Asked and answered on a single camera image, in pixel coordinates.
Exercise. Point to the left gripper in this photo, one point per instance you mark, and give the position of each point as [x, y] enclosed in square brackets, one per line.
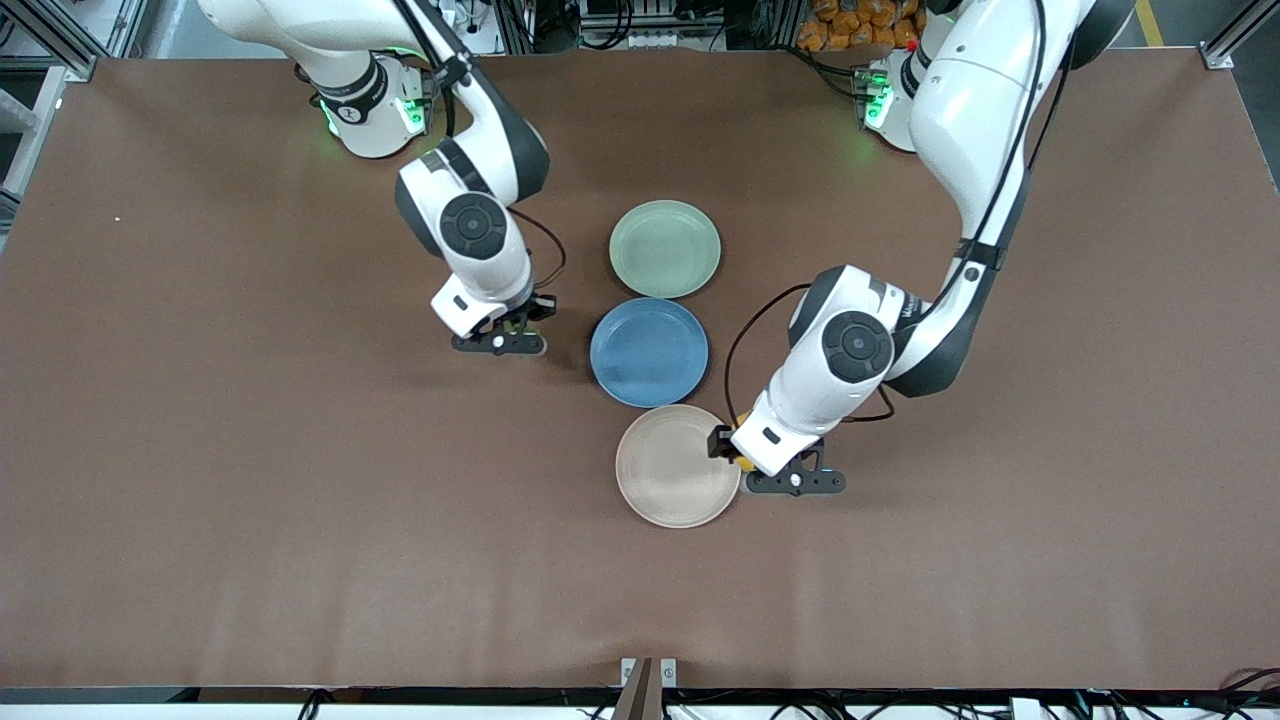
[719, 442]

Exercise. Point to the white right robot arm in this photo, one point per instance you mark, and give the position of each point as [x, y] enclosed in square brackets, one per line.
[470, 225]

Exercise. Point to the orange items in crate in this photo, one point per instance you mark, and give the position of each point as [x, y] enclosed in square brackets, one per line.
[850, 25]

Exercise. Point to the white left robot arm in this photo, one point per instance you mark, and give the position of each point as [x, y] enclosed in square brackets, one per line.
[980, 100]

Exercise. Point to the silver corner bracket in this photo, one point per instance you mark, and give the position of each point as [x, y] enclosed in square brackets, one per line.
[1217, 57]

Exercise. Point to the silver camera mount bracket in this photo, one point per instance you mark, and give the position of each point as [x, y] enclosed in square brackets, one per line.
[645, 685]

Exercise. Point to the light green plate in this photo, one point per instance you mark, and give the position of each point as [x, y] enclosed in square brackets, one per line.
[665, 250]

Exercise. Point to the aluminium frame profile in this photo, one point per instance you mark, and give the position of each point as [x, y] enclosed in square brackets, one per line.
[70, 55]

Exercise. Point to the yellow lemon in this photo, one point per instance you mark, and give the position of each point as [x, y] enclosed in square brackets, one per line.
[747, 463]

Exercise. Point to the small white box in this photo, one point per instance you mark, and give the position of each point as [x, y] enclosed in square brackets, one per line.
[1025, 709]

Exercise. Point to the blue plate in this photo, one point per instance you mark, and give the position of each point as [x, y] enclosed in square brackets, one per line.
[649, 352]

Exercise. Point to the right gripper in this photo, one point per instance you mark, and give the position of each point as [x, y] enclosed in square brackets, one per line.
[538, 307]

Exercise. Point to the aluminium equipment rack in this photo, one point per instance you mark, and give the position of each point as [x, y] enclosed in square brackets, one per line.
[640, 25]

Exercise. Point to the beige plate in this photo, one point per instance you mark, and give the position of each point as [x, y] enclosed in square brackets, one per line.
[670, 470]

